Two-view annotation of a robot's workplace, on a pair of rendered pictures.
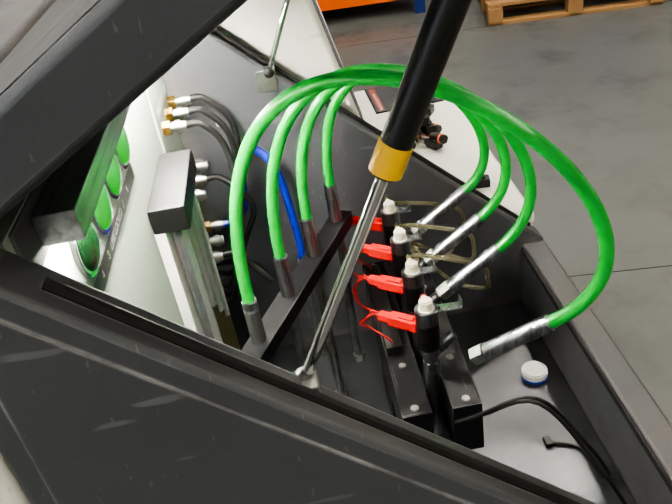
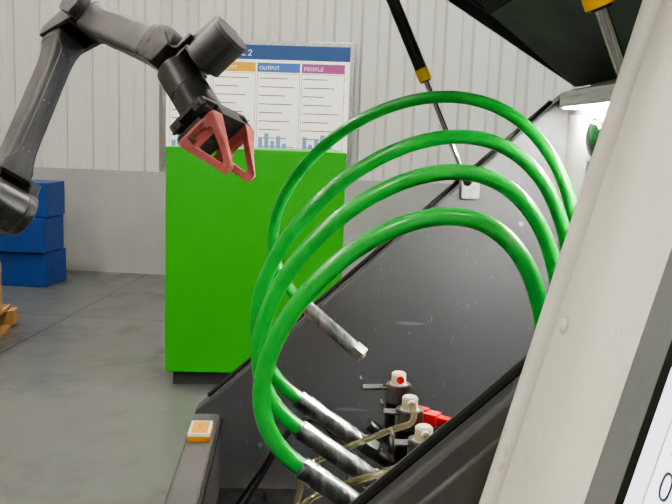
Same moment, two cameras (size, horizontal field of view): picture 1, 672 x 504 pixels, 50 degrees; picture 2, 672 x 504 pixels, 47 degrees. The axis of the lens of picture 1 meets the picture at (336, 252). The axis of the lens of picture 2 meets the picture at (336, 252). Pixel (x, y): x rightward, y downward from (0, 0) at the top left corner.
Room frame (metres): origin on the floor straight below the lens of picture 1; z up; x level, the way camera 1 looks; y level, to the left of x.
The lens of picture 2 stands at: (1.48, -0.20, 1.36)
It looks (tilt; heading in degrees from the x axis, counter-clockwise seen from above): 8 degrees down; 178
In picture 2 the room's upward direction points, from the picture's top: 2 degrees clockwise
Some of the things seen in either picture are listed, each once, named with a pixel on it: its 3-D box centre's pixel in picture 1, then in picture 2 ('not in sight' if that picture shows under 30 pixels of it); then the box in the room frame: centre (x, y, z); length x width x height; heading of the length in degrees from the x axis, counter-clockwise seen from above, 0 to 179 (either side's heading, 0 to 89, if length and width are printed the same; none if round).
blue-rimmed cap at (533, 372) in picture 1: (534, 372); not in sight; (0.80, -0.27, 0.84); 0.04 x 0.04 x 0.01
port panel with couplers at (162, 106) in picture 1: (193, 179); not in sight; (0.90, 0.18, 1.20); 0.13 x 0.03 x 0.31; 1
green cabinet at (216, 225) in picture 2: not in sight; (257, 258); (-3.05, -0.48, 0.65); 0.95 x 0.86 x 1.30; 92
